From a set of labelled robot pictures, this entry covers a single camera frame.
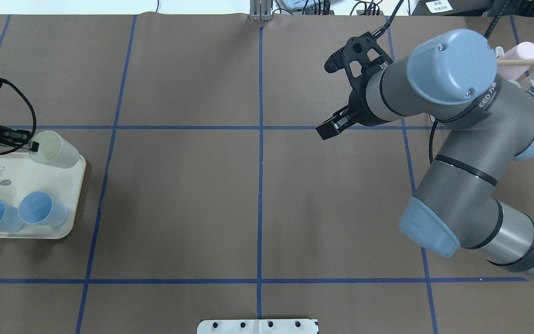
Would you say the aluminium frame post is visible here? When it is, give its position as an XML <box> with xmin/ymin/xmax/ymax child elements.
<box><xmin>249</xmin><ymin>0</ymin><xmax>274</xmax><ymax>21</ymax></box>

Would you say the pink plastic cup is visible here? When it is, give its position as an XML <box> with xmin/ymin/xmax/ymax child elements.
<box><xmin>497</xmin><ymin>42</ymin><xmax>534</xmax><ymax>80</ymax></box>

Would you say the white wire cup rack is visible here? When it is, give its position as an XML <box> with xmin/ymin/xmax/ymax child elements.
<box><xmin>494</xmin><ymin>46</ymin><xmax>534</xmax><ymax>90</ymax></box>

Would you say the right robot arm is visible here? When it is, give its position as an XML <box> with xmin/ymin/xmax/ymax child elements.
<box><xmin>317</xmin><ymin>26</ymin><xmax>534</xmax><ymax>280</ymax></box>

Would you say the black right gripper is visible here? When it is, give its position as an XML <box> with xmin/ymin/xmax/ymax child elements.
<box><xmin>316</xmin><ymin>32</ymin><xmax>393</xmax><ymax>141</ymax></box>

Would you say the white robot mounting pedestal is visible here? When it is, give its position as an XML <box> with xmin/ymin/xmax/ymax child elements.
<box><xmin>197</xmin><ymin>319</ymin><xmax>319</xmax><ymax>334</ymax></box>

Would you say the cream plastic cup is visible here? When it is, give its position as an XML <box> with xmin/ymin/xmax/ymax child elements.
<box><xmin>28</xmin><ymin>130</ymin><xmax>80</xmax><ymax>169</ymax></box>

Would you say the white plastic tray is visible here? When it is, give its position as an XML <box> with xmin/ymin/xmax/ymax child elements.
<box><xmin>0</xmin><ymin>153</ymin><xmax>86</xmax><ymax>239</ymax></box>

